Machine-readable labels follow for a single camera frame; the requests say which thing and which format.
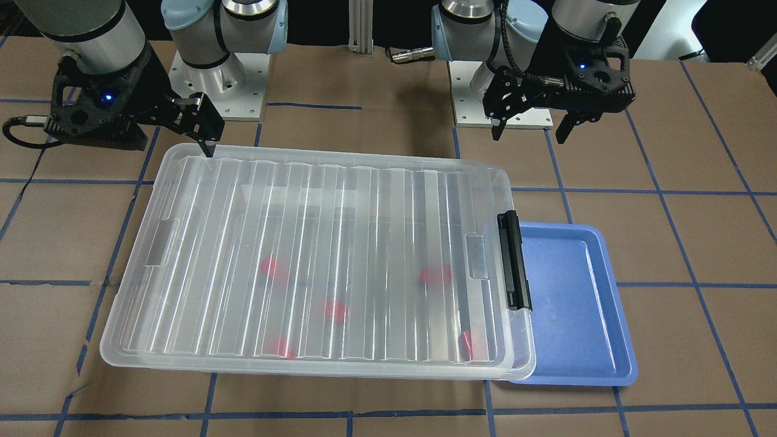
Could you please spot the blue plastic tray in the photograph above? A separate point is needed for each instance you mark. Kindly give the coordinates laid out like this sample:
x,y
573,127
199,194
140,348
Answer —
x,y
580,333

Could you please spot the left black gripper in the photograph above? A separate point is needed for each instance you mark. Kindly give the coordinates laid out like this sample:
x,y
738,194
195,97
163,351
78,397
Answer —
x,y
542,62

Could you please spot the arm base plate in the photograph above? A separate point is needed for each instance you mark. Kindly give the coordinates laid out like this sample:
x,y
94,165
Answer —
x,y
468,82
237,87

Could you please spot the clear plastic box lid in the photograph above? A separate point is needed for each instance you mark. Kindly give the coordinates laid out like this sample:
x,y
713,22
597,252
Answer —
x,y
353,227

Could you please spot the aluminium frame post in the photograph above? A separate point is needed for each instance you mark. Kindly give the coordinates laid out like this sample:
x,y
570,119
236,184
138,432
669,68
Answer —
x,y
360,27

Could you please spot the black box latch handle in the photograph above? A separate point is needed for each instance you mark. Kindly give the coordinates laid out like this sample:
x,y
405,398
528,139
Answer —
x,y
515,279

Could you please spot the red block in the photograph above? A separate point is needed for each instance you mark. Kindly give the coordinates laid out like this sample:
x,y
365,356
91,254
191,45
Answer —
x,y
280,348
275,269
471,346
438,275
336,311

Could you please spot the clear plastic storage box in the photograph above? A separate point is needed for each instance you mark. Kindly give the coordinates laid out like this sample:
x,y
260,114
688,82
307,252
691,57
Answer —
x,y
522,336

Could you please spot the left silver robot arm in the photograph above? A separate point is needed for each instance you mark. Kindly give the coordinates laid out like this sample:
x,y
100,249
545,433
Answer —
x,y
482,30

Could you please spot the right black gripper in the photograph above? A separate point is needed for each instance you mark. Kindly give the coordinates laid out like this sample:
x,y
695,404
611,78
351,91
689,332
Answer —
x,y
150,86

